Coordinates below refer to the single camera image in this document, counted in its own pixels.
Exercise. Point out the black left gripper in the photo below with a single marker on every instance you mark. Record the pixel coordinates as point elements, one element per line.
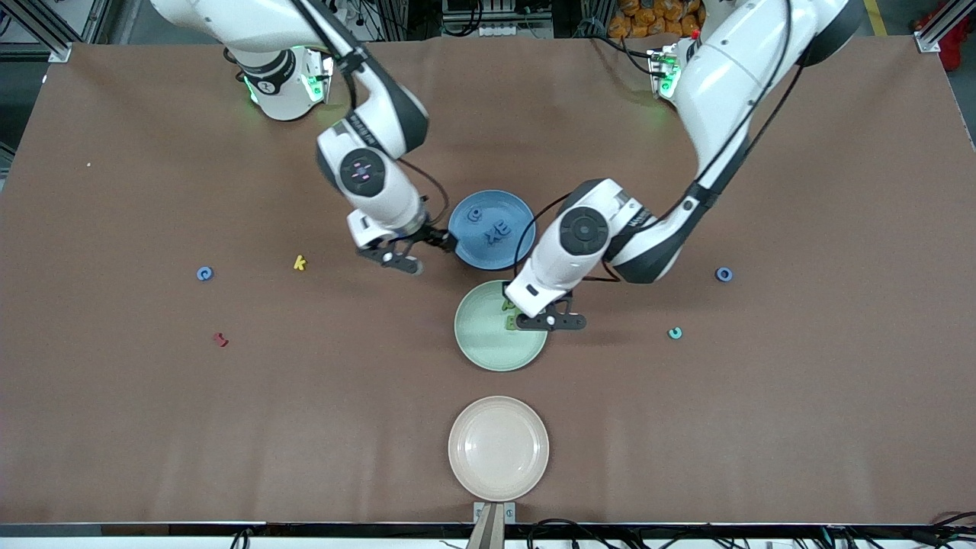
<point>504,285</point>

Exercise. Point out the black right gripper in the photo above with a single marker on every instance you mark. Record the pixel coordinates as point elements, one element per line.
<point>435,238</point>

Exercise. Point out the blue letter a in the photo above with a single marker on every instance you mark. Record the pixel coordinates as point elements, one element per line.
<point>470,216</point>

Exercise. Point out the blue letter X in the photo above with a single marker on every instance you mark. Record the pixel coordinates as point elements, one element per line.
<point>492,235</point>

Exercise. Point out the blue letter E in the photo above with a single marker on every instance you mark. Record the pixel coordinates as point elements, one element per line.
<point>503,227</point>

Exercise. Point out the blue letter C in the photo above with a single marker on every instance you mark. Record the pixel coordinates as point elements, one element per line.
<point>200,274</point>

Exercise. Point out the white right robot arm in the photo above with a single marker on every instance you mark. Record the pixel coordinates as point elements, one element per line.
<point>381,198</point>

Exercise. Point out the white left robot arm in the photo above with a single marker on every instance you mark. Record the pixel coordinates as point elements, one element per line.
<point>564,259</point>

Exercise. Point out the blue plate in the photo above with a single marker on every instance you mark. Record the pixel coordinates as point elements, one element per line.
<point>476,252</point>

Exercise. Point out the light green plate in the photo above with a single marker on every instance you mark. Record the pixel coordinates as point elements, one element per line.
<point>488,343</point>

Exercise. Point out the beige plate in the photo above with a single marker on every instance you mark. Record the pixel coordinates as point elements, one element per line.
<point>498,450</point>

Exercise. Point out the yellow letter k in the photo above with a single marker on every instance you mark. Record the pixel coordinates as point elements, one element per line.
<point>298,264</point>

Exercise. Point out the blue letter O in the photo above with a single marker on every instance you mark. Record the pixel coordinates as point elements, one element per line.
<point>717,274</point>

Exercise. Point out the white power strip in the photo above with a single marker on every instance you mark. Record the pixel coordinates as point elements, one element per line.
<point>511,30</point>

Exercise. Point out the red letter I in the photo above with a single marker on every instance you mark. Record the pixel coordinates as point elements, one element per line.
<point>221,340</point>

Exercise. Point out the orange objects pile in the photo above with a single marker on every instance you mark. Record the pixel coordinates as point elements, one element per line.
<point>633,19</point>

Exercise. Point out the red object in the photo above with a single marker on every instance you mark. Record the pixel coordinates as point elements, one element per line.
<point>959,49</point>

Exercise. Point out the grey metal bracket plate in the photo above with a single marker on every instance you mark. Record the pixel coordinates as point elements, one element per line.
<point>479,509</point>

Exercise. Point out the tan upright post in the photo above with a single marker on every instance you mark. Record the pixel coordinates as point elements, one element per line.
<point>488,534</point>

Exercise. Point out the aluminium frame post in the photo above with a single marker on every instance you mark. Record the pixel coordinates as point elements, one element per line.
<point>61,52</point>
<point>926,42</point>

